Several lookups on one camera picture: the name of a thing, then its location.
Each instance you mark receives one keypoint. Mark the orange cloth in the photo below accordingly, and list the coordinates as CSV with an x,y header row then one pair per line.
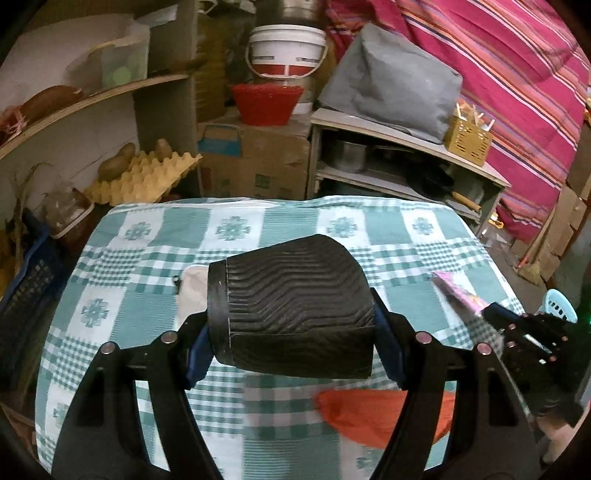
x,y
360,415

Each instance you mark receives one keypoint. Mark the stacked cardboard boxes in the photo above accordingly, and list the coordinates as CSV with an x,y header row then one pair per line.
x,y
572,203

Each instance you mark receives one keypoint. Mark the dark blue plastic crate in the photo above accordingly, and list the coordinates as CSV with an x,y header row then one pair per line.
x,y
27,286

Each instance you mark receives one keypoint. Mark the brown plastic container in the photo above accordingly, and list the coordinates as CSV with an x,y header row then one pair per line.
x,y
69,212

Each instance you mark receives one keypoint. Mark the large metal pot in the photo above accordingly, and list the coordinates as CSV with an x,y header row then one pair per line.
x,y
300,11

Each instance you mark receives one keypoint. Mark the yellow egg tray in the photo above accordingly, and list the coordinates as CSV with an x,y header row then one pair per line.
x,y
147,175

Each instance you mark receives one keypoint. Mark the yellow utensil holder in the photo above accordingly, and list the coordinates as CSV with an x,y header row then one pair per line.
x,y
466,141

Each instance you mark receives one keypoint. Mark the white cloth piece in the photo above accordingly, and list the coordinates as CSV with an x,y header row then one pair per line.
x,y
194,290

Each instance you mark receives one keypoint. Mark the red plastic basket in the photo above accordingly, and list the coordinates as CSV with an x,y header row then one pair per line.
x,y
265,104

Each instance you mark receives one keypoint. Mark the green checked tablecloth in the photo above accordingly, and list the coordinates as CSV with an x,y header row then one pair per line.
x,y
138,277

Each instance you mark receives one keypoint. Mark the small metal pot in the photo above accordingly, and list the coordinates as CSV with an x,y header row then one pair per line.
x,y
351,154

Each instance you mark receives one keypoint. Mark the curved wooden wall shelf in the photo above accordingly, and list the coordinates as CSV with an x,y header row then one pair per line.
x,y
115,90

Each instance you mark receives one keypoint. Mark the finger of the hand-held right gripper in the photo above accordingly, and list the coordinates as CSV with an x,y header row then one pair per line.
x,y
501,318

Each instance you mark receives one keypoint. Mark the straw broom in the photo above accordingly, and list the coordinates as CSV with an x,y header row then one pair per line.
x,y
531,272

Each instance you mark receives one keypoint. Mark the person's right hand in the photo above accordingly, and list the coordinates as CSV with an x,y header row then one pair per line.
x,y
556,438

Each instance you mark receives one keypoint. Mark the pink striped blanket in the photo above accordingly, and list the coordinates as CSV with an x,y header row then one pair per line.
x,y
508,69

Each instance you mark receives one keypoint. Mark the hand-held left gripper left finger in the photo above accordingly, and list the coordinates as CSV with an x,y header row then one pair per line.
x,y
198,364

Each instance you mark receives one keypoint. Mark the light blue plastic basket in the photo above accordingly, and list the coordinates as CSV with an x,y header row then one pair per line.
x,y
556,300

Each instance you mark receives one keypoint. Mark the low wooden shelf unit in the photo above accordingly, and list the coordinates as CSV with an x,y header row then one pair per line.
x,y
392,134

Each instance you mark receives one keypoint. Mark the pink wrapper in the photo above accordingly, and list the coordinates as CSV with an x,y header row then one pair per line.
x,y
457,290

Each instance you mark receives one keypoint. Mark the grey cushion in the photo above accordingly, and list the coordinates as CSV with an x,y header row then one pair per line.
x,y
392,83

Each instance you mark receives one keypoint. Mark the brown cardboard box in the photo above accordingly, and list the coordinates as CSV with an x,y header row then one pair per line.
x,y
268,157

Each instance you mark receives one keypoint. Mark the yellow oil jug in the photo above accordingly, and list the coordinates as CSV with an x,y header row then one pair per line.
x,y
210,78

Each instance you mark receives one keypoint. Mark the bundle of pale sticks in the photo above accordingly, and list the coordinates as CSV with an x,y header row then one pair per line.
x,y
475,117

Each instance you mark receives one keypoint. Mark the brown sweet potato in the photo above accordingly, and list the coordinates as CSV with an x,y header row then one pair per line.
x,y
51,99

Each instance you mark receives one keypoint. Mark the black pan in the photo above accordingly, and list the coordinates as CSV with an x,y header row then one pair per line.
x,y
429,177

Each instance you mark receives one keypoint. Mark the clear oil bottle yellow label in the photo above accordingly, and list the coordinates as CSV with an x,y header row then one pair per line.
x,y
496,223

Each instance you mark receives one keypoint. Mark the wooden rolling pin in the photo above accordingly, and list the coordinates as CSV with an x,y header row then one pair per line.
x,y
464,198

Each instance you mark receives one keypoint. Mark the black ribbed cup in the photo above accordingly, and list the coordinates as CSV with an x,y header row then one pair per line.
x,y
291,304

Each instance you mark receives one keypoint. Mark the clear plastic bag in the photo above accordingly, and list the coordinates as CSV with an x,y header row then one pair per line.
x,y
120,69

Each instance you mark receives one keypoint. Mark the white plastic bucket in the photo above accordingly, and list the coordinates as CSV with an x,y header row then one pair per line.
x,y
286,46

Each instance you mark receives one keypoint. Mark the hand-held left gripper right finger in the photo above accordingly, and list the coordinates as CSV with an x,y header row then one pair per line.
x,y
392,355

